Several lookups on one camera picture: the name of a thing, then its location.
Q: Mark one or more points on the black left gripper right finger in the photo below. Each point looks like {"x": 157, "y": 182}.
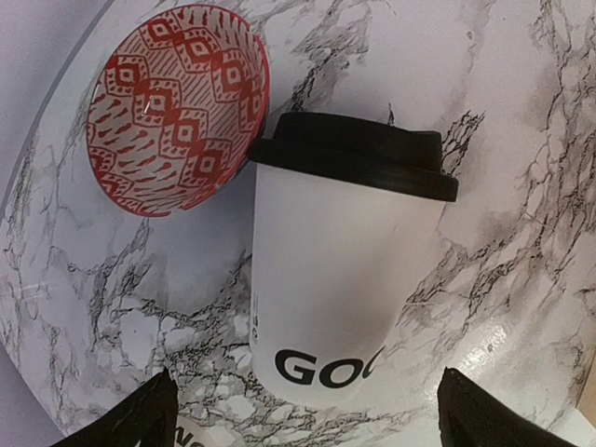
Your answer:
{"x": 470, "y": 416}

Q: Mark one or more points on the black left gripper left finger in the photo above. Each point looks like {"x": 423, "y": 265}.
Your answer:
{"x": 147, "y": 417}

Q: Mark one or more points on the stack of white cups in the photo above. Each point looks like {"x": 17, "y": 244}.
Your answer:
{"x": 189, "y": 434}

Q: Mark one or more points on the red patterned bowl left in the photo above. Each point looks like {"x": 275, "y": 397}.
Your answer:
{"x": 176, "y": 109}

